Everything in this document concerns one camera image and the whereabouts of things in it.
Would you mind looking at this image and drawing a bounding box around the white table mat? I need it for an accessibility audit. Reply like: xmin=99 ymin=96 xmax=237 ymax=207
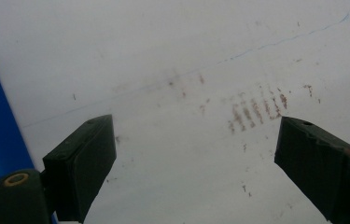
xmin=0 ymin=0 xmax=350 ymax=224

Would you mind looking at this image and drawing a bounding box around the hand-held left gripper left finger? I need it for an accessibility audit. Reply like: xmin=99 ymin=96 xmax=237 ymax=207
xmin=42 ymin=114 xmax=117 ymax=224

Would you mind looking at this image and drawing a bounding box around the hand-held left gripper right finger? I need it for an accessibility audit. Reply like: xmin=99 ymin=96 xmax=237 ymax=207
xmin=273 ymin=116 xmax=350 ymax=224

